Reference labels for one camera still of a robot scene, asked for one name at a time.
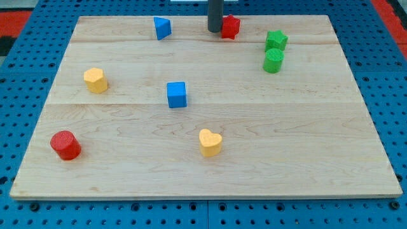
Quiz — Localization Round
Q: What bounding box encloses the yellow hexagon block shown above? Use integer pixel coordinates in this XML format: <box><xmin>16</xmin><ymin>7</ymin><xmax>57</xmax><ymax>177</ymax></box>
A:
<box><xmin>83</xmin><ymin>67</ymin><xmax>108</xmax><ymax>94</ymax></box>

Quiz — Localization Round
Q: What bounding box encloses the light wooden board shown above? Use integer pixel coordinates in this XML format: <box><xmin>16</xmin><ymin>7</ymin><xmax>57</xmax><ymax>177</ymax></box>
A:
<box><xmin>10</xmin><ymin>15</ymin><xmax>403</xmax><ymax>200</ymax></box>

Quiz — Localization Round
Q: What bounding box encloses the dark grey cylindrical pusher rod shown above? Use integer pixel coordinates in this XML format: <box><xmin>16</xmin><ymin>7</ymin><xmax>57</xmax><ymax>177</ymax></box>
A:
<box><xmin>207</xmin><ymin>0</ymin><xmax>224</xmax><ymax>33</ymax></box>

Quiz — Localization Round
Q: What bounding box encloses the red cylinder block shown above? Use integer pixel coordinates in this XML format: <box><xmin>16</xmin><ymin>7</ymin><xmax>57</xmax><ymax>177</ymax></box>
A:
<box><xmin>50</xmin><ymin>130</ymin><xmax>81</xmax><ymax>160</ymax></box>

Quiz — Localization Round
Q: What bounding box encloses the green cylinder block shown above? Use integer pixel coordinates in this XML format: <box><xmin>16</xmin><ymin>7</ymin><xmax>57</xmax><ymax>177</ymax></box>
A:
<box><xmin>263</xmin><ymin>48</ymin><xmax>284</xmax><ymax>73</ymax></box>

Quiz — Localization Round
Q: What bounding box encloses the blue triangle block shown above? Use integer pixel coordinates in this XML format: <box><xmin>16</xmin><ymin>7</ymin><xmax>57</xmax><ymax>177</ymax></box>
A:
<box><xmin>153</xmin><ymin>17</ymin><xmax>172</xmax><ymax>40</ymax></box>

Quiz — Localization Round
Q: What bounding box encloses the blue cube block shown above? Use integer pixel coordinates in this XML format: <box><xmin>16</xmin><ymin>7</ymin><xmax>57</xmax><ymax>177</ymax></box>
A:
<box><xmin>167</xmin><ymin>81</ymin><xmax>187</xmax><ymax>108</ymax></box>

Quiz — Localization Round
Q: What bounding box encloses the yellow heart block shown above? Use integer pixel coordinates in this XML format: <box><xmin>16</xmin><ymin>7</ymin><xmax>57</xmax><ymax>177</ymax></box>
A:
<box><xmin>198</xmin><ymin>128</ymin><xmax>223</xmax><ymax>157</ymax></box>

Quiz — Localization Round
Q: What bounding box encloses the red star block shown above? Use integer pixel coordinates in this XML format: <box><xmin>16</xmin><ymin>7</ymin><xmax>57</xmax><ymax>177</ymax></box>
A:
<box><xmin>221</xmin><ymin>15</ymin><xmax>240</xmax><ymax>39</ymax></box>

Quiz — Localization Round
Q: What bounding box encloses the green star block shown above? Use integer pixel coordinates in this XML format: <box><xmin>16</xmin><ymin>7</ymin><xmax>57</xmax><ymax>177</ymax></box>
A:
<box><xmin>265</xmin><ymin>30</ymin><xmax>288</xmax><ymax>51</ymax></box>

